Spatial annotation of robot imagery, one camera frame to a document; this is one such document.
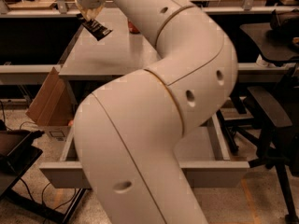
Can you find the grey open top drawer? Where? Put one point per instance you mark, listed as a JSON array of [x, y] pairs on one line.
[[202, 155]]

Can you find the grey cabinet counter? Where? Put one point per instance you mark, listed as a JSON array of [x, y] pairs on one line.
[[112, 56]]

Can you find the black office chair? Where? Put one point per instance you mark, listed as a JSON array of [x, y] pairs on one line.
[[274, 125]]

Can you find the brown cardboard box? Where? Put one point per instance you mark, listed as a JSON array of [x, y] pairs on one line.
[[52, 110]]

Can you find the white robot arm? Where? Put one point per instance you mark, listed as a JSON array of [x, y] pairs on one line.
[[125, 132]]

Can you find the black cart at left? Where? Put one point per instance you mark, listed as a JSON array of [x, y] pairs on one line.
[[17, 155]]

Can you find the red soda can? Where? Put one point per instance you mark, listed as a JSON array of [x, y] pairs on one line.
[[132, 28]]

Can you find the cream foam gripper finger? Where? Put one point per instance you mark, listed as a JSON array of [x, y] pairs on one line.
[[90, 13]]

